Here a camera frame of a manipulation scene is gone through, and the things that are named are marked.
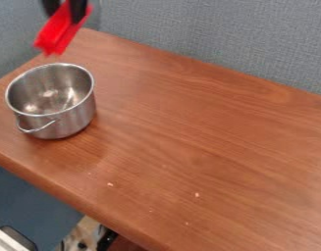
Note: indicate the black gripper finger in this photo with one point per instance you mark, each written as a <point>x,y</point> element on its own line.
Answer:
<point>78,9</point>
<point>50,6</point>

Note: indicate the red plastic block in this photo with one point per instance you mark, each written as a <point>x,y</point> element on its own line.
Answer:
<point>59,30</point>

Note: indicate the metal pot with handle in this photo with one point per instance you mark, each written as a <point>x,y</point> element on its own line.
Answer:
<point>52,100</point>

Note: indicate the beige object under table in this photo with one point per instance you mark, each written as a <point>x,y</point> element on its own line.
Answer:
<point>88,236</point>

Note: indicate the black chair frame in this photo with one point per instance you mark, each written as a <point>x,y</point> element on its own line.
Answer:
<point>19,237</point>

